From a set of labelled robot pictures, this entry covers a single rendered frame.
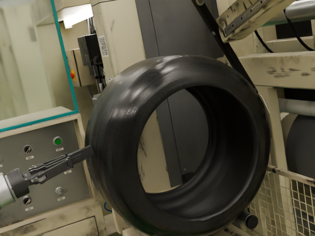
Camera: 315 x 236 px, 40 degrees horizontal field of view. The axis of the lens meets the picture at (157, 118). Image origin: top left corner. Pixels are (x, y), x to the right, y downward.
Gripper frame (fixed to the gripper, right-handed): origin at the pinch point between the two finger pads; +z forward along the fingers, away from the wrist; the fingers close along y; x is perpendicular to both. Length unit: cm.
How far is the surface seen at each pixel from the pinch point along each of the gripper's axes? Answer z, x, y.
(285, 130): 100, 42, 45
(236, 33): 66, -14, 10
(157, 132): 32.7, 11.1, 26.5
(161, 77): 26.1, -13.4, -10.7
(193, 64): 36.7, -13.4, -10.0
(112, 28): 29.5, -29.3, 26.4
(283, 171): 59, 32, -5
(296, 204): 95, 79, 45
